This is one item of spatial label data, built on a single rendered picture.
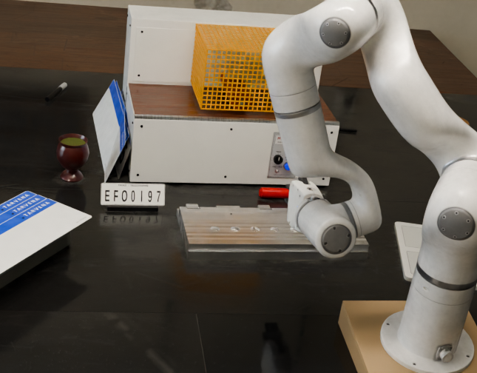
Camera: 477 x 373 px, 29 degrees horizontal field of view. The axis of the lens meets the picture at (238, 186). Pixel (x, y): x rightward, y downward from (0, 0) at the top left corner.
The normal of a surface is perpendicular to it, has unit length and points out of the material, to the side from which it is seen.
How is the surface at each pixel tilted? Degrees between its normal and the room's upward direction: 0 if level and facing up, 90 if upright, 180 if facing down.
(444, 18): 90
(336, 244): 78
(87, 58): 0
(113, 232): 0
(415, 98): 72
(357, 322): 5
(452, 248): 131
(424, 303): 94
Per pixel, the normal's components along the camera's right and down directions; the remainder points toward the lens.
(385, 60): -0.60, -0.39
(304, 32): -0.92, 0.30
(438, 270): -0.52, 0.44
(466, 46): 0.14, 0.47
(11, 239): 0.12, -0.88
